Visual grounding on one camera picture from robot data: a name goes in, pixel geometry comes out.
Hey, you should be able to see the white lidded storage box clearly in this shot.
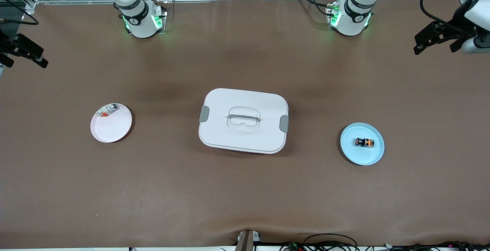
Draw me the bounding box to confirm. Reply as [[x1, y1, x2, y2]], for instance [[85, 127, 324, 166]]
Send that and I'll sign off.
[[198, 88, 289, 155]]

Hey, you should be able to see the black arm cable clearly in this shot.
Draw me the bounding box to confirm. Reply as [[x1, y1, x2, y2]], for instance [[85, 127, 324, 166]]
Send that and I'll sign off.
[[420, 0, 479, 34], [0, 0, 39, 26]]

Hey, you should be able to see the brown post with white bracket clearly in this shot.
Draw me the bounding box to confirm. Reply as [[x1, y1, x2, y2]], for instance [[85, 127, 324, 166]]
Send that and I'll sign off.
[[234, 230, 261, 251]]

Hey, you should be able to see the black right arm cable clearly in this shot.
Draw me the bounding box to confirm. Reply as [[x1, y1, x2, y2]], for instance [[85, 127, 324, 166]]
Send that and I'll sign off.
[[0, 0, 39, 26]]

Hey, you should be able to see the light blue round plate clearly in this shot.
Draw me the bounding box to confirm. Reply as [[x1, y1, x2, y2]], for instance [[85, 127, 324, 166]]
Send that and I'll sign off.
[[340, 122, 385, 166]]

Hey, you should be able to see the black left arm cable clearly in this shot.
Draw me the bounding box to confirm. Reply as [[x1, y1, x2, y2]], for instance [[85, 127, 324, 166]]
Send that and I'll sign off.
[[420, 0, 479, 34]]

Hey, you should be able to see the transparent box lid handle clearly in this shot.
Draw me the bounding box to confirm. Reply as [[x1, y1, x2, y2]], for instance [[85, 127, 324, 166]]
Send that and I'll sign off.
[[227, 107, 261, 132]]

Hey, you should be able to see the tangle of black cables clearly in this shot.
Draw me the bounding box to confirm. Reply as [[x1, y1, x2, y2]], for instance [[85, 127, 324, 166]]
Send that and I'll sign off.
[[279, 233, 490, 251]]

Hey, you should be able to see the orange push button switch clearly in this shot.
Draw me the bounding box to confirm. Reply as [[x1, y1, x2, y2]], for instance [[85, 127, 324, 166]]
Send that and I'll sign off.
[[354, 137, 375, 149]]

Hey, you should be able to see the pinkish white round plate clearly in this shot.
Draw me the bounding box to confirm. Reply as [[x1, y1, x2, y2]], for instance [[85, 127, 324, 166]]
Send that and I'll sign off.
[[90, 103, 133, 143]]

